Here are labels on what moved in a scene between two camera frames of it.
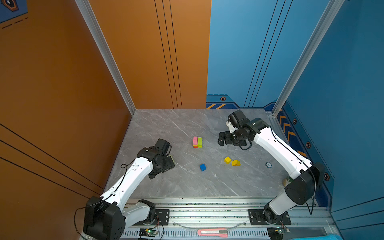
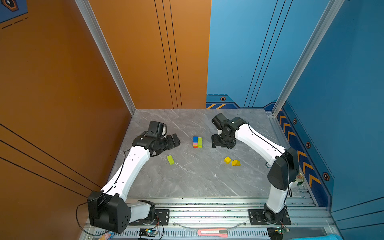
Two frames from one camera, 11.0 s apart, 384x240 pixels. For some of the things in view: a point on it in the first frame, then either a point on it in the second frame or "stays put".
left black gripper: [169, 164] → [171, 144]
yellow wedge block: [236, 163] stays put
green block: [200, 142] stays put
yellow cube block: [227, 160] stays put
